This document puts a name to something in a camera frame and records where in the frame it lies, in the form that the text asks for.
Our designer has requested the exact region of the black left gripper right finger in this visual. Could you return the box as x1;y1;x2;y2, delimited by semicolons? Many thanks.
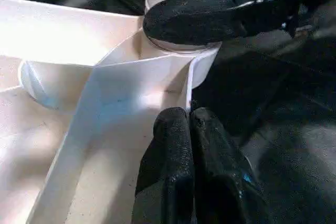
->
190;106;274;224

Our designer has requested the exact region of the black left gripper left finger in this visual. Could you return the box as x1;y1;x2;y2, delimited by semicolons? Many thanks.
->
131;106;195;224

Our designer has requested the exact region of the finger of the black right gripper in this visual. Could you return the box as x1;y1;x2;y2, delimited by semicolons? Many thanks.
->
143;0;304;46

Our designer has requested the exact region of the white plastic table top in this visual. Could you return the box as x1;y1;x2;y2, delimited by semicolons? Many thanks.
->
0;0;222;224

